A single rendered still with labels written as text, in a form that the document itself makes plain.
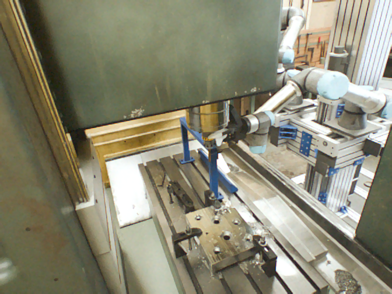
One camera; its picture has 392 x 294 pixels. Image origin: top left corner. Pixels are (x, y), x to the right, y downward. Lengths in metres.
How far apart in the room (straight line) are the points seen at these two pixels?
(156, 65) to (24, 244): 0.49
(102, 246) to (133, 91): 0.44
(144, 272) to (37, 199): 1.05
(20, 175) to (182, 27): 0.49
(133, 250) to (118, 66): 1.18
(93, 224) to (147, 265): 0.84
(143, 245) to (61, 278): 0.98
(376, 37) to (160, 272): 1.80
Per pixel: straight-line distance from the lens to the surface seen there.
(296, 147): 2.02
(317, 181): 2.17
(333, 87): 1.24
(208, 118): 0.84
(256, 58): 0.82
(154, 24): 0.68
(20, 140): 0.50
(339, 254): 1.59
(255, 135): 1.13
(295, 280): 1.14
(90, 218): 0.72
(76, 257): 0.66
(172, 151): 2.04
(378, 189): 1.31
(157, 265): 1.52
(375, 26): 1.86
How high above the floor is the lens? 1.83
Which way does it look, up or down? 29 degrees down
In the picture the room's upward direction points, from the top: 5 degrees counter-clockwise
